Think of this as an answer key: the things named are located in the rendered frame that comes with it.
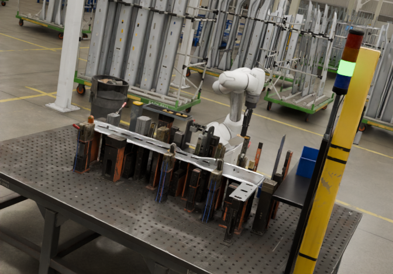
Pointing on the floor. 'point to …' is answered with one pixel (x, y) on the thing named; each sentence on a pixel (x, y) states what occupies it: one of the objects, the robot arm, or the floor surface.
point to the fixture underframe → (56, 253)
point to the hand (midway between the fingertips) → (244, 130)
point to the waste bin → (107, 95)
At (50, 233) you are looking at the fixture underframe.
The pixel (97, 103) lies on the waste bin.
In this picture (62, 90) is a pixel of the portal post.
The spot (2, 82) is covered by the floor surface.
